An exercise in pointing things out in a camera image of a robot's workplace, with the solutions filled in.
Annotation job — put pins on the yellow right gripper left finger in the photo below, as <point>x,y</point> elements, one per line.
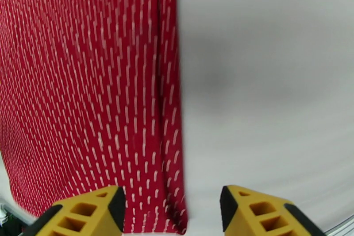
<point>91,221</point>

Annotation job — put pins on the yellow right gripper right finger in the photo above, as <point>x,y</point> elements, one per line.
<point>249,221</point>

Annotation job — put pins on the red patterned garment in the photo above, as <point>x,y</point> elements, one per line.
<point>83,77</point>

